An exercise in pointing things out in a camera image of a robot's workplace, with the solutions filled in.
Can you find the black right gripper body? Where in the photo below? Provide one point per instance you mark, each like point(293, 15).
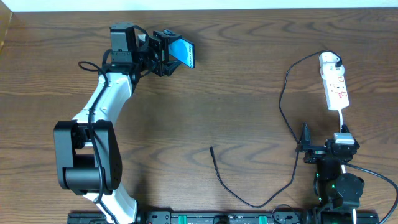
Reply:
point(319, 149)

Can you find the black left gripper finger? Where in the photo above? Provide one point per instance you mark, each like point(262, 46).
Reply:
point(172, 35)
point(170, 67)

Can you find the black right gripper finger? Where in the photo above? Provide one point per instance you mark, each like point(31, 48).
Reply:
point(344, 128)
point(305, 138)

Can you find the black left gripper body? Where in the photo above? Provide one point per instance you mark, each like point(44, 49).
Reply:
point(160, 51)

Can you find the blue screen Samsung smartphone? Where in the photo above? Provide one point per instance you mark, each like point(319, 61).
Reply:
point(184, 51)

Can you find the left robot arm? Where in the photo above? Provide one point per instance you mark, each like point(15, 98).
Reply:
point(87, 154)

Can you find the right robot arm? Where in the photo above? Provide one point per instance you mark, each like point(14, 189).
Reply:
point(338, 191)

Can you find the white USB charger adapter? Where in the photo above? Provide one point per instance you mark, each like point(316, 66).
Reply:
point(330, 62)

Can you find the white power strip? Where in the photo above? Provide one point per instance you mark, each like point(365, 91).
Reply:
point(335, 87)

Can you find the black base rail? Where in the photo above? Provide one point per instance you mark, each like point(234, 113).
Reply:
point(284, 217)

